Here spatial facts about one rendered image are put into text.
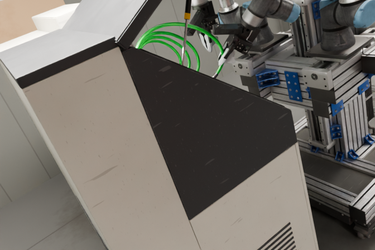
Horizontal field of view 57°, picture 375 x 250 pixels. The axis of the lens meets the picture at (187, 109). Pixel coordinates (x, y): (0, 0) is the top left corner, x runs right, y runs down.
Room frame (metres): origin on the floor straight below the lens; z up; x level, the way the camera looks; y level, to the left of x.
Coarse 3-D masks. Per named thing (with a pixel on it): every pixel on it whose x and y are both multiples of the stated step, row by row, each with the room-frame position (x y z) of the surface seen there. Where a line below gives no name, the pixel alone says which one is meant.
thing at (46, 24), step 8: (56, 8) 2.23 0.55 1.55; (64, 8) 1.99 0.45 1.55; (72, 8) 1.79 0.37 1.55; (40, 16) 2.02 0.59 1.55; (48, 16) 1.82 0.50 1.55; (56, 16) 1.64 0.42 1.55; (64, 16) 1.63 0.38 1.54; (40, 24) 2.05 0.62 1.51; (48, 24) 1.84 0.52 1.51; (56, 24) 1.65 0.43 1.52; (64, 24) 1.63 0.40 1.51
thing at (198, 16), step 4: (196, 12) 1.50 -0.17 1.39; (200, 12) 1.47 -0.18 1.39; (196, 16) 1.47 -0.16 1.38; (200, 16) 1.46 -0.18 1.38; (192, 20) 1.48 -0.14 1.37; (196, 20) 1.45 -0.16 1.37; (200, 20) 1.46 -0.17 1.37; (192, 24) 1.45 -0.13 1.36; (196, 24) 1.44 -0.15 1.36; (188, 28) 1.44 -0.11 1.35; (192, 28) 1.43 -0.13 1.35; (184, 32) 1.46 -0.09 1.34; (188, 32) 1.43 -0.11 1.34; (192, 32) 1.43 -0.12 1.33
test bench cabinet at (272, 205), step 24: (264, 168) 1.14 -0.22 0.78; (288, 168) 1.19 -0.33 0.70; (240, 192) 1.08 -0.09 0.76; (264, 192) 1.13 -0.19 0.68; (288, 192) 1.18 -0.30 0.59; (216, 216) 1.03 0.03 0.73; (240, 216) 1.07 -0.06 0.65; (264, 216) 1.11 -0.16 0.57; (288, 216) 1.17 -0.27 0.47; (216, 240) 1.01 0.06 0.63; (240, 240) 1.05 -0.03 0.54; (264, 240) 1.10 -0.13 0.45; (288, 240) 1.15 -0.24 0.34; (312, 240) 1.21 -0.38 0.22
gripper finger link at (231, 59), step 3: (225, 51) 1.33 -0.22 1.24; (234, 51) 1.32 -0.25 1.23; (231, 54) 1.33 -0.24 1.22; (222, 57) 1.33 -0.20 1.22; (228, 57) 1.33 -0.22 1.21; (231, 57) 1.33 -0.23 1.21; (219, 60) 1.35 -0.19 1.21; (222, 60) 1.33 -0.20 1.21; (225, 60) 1.33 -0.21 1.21; (228, 60) 1.33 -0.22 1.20; (231, 60) 1.33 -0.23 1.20; (234, 60) 1.33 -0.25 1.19; (219, 63) 1.35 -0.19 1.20; (222, 63) 1.34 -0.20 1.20; (231, 63) 1.34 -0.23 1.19
